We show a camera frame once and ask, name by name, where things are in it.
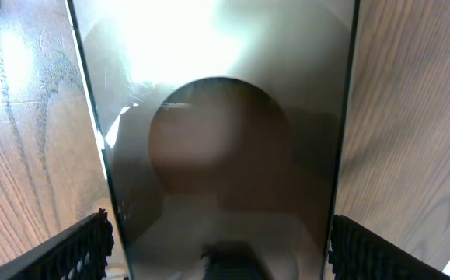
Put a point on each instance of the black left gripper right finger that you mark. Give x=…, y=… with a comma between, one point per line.
x=359, y=254

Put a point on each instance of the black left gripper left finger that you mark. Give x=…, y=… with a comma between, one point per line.
x=78, y=252

